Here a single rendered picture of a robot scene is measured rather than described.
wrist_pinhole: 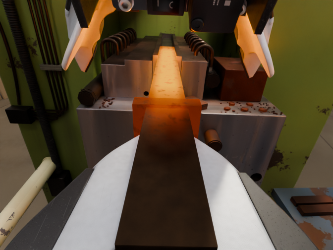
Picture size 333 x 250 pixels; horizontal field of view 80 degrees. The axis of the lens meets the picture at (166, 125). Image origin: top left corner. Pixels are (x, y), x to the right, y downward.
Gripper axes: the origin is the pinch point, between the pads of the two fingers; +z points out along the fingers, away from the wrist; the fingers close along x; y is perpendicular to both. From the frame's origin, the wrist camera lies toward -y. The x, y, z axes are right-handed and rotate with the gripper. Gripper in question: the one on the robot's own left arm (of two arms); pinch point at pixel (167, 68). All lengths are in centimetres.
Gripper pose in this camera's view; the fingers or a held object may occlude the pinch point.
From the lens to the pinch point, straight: 19.6
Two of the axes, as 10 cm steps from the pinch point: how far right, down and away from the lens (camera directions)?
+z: -0.3, 5.2, 8.6
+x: 10.0, 0.3, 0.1
